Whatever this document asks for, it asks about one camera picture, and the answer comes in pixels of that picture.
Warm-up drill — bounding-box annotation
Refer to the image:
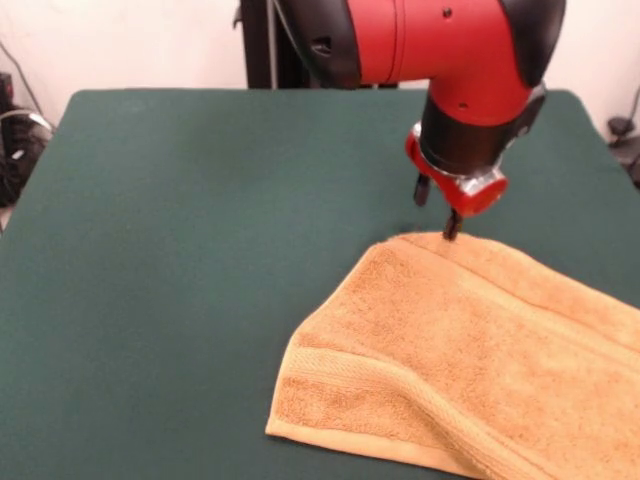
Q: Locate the dark green table cloth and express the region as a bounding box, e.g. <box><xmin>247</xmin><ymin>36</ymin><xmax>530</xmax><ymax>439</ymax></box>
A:
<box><xmin>0</xmin><ymin>88</ymin><xmax>640</xmax><ymax>480</ymax></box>

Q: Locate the tan terry towel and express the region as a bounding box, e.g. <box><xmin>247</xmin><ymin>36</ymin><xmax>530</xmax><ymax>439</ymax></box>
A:
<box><xmin>264</xmin><ymin>230</ymin><xmax>640</xmax><ymax>480</ymax></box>

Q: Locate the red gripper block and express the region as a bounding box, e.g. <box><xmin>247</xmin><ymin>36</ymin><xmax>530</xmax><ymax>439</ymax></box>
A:
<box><xmin>404</xmin><ymin>124</ymin><xmax>510</xmax><ymax>242</ymax></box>

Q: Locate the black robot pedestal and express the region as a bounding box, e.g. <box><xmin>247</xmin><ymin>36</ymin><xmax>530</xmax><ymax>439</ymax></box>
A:
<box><xmin>232</xmin><ymin>0</ymin><xmax>401</xmax><ymax>91</ymax></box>

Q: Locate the black equipment pile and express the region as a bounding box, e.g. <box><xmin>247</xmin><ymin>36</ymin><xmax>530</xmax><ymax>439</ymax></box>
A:
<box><xmin>0</xmin><ymin>72</ymin><xmax>55</xmax><ymax>209</ymax></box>

